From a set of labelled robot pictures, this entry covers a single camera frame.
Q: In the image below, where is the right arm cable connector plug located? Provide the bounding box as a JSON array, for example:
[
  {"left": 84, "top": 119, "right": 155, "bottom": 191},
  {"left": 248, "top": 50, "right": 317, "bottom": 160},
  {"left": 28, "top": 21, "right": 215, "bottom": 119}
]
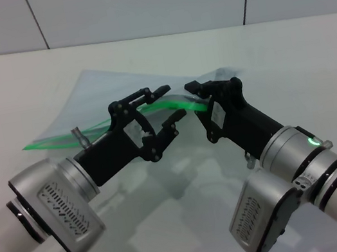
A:
[{"left": 243, "top": 149, "right": 259, "bottom": 171}]

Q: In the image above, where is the arm cable connector plug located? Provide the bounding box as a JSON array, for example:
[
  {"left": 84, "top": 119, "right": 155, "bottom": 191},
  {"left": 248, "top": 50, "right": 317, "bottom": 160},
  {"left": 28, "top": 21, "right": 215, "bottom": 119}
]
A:
[
  {"left": 243, "top": 149, "right": 259, "bottom": 171},
  {"left": 69, "top": 124, "right": 91, "bottom": 150}
]

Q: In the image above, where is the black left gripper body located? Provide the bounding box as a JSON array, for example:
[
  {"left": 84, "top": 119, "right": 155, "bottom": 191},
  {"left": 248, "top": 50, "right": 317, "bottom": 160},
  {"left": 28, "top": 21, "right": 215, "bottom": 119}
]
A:
[{"left": 65, "top": 94, "right": 165, "bottom": 191}]

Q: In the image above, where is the left arm cable connector plug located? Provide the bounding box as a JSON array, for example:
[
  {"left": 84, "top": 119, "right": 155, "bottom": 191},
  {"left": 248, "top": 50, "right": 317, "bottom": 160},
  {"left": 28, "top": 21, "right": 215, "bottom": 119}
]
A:
[{"left": 69, "top": 124, "right": 91, "bottom": 150}]

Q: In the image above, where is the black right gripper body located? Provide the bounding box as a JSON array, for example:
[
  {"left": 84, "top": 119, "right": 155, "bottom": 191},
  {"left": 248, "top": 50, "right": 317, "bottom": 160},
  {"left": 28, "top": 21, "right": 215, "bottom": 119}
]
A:
[{"left": 206, "top": 75, "right": 291, "bottom": 168}]

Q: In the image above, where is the clear document bag green zipper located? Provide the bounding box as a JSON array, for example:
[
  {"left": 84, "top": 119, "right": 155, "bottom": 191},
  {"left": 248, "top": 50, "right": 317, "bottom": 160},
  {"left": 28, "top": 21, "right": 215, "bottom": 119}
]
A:
[{"left": 10, "top": 42, "right": 255, "bottom": 159}]

